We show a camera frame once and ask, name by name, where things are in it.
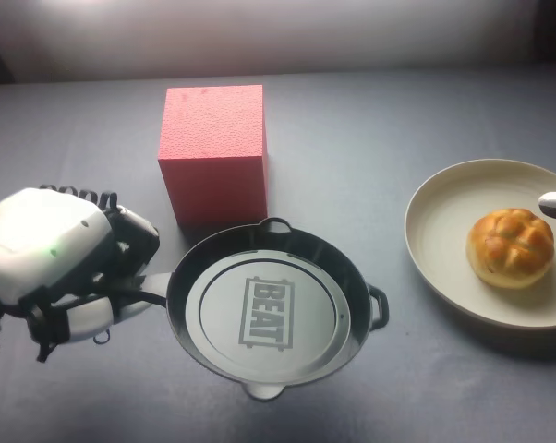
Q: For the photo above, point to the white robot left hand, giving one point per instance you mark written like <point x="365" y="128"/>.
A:
<point x="42" y="231"/>

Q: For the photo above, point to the black cast iron pan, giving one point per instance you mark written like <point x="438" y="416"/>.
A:
<point x="269" y="314"/>

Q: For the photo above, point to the red block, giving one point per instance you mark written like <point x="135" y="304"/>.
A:
<point x="213" y="152"/>

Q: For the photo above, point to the cream round plate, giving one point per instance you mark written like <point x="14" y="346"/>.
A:
<point x="444" y="221"/>

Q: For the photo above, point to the golden bread bun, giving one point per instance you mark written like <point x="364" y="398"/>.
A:
<point x="509" y="249"/>

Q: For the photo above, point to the grey table cloth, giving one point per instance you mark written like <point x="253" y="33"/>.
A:
<point x="398" y="397"/>

